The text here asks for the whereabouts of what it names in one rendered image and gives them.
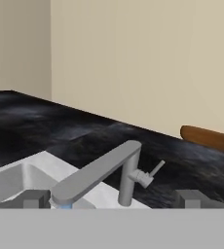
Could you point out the white sink basin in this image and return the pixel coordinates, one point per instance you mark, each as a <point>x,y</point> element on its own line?
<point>23,175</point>

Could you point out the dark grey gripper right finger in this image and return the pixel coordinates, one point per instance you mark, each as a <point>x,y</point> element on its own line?
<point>195,197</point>

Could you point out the blue water stream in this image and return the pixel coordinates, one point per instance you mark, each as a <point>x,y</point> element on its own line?
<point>65,206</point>

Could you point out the grey sink faucet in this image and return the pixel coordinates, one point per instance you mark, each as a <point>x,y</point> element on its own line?
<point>97,171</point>

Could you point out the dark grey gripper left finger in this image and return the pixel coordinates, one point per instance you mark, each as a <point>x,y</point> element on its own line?
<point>32,197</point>

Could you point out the brown wooden board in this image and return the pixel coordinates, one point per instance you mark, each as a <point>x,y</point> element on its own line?
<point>211,137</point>

